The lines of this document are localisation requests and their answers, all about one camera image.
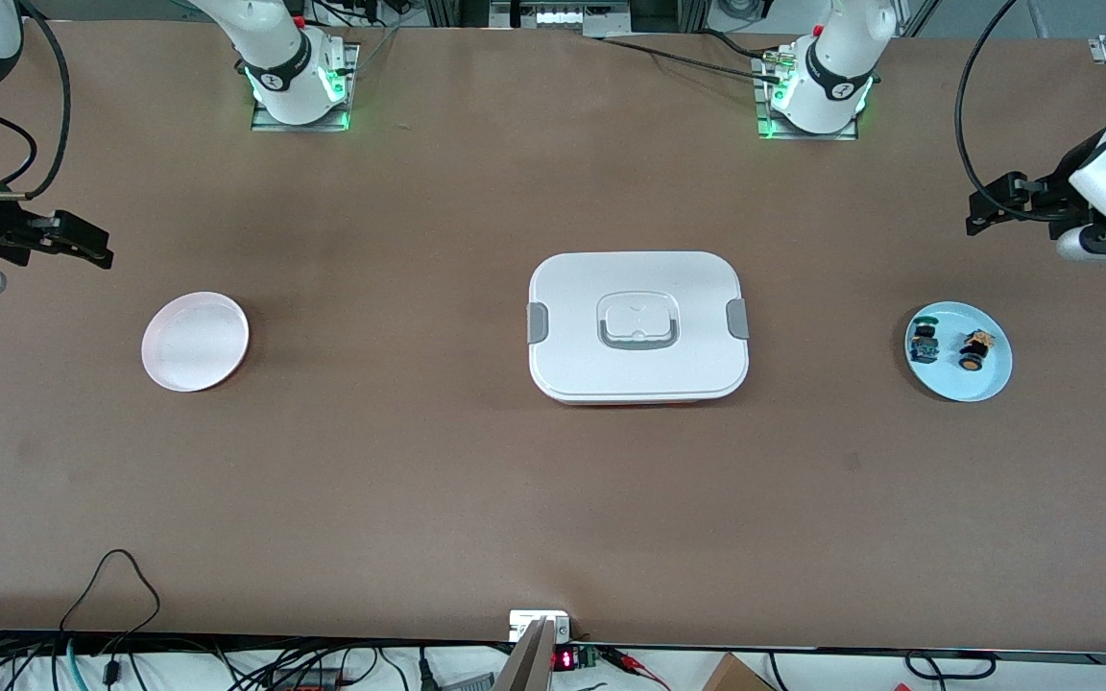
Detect pink round plate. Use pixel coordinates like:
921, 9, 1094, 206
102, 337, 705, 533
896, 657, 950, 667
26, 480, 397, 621
141, 292, 251, 393

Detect light blue round plate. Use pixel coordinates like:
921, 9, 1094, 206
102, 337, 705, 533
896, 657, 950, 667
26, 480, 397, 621
904, 301, 1014, 403

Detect white lunch box grey latches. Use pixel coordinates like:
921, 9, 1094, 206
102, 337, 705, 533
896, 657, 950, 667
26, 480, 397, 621
526, 251, 751, 406

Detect black device white lights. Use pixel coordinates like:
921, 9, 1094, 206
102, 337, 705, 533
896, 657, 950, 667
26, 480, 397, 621
489, 0, 633, 36

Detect brown cardboard box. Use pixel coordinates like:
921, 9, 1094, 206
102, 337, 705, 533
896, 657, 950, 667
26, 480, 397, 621
702, 653, 777, 691

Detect red clip lead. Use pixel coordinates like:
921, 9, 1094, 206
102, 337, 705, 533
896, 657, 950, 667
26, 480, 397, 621
601, 648, 671, 691

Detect small white box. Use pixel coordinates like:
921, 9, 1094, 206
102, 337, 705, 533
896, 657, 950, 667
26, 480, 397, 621
509, 610, 571, 644

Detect grey aluminium bar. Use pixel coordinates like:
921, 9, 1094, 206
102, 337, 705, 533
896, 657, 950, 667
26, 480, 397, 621
493, 617, 556, 691

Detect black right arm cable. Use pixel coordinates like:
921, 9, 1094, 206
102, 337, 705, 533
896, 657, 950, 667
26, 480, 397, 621
0, 0, 72, 201

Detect green push button switch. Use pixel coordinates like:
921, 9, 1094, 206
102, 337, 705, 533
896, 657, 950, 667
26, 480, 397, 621
908, 313, 941, 366

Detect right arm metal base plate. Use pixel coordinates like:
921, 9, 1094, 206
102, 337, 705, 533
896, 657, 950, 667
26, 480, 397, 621
251, 43, 360, 132

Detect thin black looped cable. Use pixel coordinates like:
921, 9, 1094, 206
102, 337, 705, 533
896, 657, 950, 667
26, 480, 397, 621
59, 549, 162, 663

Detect black cable on table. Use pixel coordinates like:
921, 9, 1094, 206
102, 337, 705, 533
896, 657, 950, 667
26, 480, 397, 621
584, 29, 784, 83

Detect teal cable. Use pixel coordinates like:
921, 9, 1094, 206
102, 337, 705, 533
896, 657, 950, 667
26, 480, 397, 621
52, 638, 84, 691

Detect black flat looped cable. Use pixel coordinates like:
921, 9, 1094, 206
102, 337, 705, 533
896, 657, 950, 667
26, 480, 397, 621
903, 651, 998, 682

